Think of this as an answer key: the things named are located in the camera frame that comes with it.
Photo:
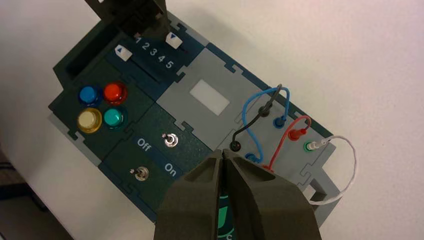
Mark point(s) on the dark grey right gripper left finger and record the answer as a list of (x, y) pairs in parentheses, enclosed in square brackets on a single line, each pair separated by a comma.
[(188, 205)]

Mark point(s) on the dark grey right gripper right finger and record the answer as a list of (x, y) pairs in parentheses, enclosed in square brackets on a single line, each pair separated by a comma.
[(268, 208)]

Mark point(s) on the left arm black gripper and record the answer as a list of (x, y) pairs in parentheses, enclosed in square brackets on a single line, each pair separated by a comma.
[(132, 15)]

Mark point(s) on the white slider knob blue arrow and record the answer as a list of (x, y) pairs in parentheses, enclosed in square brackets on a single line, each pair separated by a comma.
[(121, 53), (174, 40)]

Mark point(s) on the red push button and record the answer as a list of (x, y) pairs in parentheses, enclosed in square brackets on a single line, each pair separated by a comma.
[(114, 92)]

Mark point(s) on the blue push button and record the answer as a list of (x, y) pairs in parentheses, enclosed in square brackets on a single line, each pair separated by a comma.
[(88, 94)]

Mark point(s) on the dark green task board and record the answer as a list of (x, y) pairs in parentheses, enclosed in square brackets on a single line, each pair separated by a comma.
[(198, 82)]

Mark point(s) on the teal push button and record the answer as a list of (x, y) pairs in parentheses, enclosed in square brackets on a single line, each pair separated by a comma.
[(114, 118)]

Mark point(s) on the white rectangular display window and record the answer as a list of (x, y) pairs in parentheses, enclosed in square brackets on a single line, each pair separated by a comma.
[(209, 97)]

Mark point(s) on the yellow push button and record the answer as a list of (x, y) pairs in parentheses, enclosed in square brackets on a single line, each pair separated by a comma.
[(88, 120)]

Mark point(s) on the metal toggle switch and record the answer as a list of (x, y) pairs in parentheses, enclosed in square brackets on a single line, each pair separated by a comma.
[(170, 140), (140, 173)]

